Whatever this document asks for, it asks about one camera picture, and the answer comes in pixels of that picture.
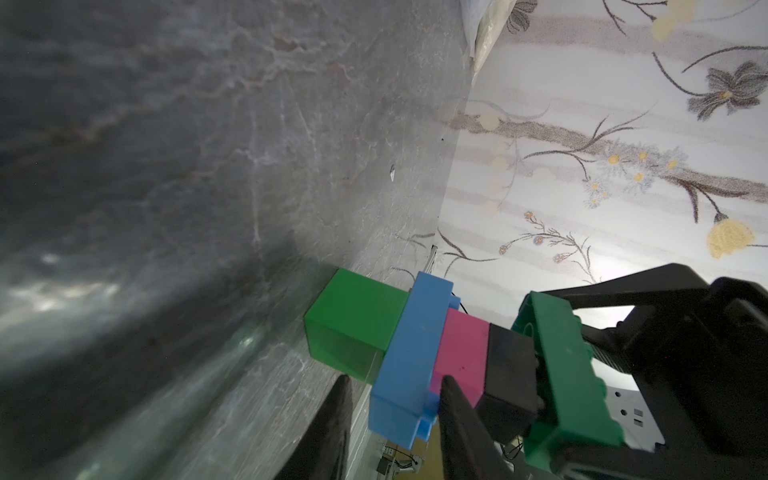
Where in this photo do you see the blue lego brick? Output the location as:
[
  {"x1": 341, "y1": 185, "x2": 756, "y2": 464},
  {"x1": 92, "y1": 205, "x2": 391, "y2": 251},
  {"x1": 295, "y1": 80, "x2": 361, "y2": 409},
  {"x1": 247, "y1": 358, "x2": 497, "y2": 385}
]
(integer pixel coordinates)
[{"x1": 368, "y1": 272, "x2": 459, "y2": 450}]

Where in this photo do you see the black lego brick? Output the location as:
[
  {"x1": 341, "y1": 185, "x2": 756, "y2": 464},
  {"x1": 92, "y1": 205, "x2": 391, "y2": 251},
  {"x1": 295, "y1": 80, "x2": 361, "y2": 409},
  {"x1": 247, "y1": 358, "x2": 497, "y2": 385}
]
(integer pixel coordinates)
[{"x1": 475, "y1": 324, "x2": 539, "y2": 445}]

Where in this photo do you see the pink lego brick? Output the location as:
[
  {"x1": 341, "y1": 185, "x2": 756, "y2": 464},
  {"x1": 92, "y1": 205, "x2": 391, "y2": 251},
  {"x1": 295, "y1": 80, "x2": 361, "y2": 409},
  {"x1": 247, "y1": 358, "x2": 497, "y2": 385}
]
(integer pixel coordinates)
[{"x1": 429, "y1": 309, "x2": 490, "y2": 407}]

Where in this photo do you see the bagged cream cloth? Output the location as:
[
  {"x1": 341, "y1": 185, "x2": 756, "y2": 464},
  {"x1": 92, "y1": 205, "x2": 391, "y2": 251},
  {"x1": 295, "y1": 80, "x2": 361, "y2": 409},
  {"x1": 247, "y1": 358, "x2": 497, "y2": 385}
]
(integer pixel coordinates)
[{"x1": 459, "y1": 0, "x2": 517, "y2": 77}]

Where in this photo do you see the light green lego brick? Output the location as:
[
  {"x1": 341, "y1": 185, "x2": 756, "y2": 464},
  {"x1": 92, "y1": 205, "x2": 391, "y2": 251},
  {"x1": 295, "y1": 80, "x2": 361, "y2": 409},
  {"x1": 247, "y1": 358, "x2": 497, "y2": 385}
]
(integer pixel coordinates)
[{"x1": 304, "y1": 269, "x2": 409, "y2": 385}]

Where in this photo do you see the dark green long lego brick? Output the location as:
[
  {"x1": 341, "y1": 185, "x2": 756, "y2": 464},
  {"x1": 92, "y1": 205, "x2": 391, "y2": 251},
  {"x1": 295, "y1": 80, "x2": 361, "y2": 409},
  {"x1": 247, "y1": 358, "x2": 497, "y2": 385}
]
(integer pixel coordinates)
[{"x1": 512, "y1": 292, "x2": 624, "y2": 475}]

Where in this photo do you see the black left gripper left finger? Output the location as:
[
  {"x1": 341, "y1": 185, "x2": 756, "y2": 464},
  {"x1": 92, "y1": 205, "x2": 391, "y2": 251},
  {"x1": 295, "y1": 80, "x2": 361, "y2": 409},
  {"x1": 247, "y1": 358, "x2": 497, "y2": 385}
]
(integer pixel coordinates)
[{"x1": 274, "y1": 374, "x2": 354, "y2": 480}]

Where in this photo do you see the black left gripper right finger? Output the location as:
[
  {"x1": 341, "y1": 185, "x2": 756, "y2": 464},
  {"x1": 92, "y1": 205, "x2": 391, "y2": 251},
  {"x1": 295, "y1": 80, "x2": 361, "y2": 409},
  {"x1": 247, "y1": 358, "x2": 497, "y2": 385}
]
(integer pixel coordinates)
[{"x1": 438, "y1": 375, "x2": 514, "y2": 480}]

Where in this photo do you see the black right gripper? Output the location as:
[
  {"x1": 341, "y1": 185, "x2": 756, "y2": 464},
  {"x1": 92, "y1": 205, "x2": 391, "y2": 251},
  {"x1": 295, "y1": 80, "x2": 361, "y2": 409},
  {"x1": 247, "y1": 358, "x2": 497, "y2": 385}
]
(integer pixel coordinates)
[{"x1": 551, "y1": 264, "x2": 767, "y2": 479}]

